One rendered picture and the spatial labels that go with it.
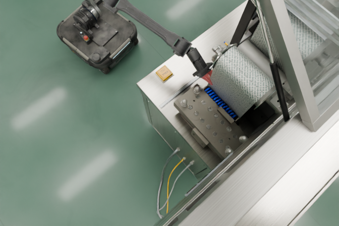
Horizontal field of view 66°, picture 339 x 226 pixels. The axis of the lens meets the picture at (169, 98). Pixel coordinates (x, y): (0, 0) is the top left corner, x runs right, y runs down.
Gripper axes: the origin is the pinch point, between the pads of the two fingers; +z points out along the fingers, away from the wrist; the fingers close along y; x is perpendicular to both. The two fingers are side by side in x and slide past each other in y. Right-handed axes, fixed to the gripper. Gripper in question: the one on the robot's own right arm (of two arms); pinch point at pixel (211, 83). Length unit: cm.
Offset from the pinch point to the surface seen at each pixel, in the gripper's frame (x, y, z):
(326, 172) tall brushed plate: 58, 8, 27
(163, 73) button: -25.3, 10.9, -14.4
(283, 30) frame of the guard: 75, 13, -25
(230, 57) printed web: 21.4, -4.3, -10.8
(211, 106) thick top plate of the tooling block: 0.5, 7.2, 9.2
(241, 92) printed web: 22.7, 0.2, 3.8
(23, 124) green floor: -143, 111, -33
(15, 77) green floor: -165, 94, -71
